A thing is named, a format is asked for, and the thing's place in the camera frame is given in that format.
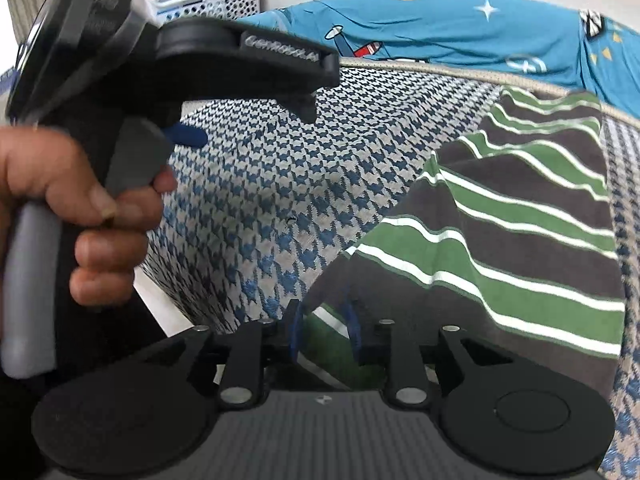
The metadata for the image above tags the person's left hand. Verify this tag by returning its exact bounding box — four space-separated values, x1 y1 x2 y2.
0 124 179 307

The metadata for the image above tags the blue printed quilt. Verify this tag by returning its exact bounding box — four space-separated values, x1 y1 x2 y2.
237 0 640 111

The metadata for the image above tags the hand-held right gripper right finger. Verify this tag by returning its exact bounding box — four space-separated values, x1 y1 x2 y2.
345 300 516 408

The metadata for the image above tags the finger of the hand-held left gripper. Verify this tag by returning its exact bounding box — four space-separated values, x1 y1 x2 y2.
272 90 321 124
162 125 209 150

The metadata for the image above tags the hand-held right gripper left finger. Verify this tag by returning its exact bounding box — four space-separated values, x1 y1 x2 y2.
135 299 306 408

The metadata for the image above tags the green grey striped shirt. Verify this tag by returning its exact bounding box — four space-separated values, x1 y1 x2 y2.
295 85 626 391

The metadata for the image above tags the houndstooth bed mat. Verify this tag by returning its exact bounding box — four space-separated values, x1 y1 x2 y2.
135 57 640 480

